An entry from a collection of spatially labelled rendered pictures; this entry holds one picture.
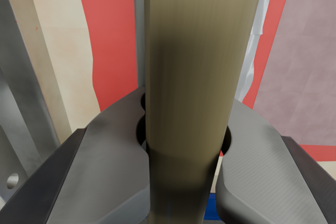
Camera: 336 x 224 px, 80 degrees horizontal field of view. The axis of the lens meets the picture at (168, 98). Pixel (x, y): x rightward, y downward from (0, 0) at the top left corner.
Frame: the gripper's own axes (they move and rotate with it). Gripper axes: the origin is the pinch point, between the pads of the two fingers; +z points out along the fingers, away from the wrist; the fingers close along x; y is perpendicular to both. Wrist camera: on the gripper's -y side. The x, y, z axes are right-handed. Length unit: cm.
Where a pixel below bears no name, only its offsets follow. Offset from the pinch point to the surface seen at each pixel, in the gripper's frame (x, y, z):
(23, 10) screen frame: -15.8, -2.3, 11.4
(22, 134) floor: -117, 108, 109
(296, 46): 14.2, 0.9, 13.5
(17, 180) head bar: -22.7, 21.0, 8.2
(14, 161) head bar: -22.7, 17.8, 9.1
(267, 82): 12.2, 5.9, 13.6
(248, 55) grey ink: 8.7, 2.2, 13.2
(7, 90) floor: -113, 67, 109
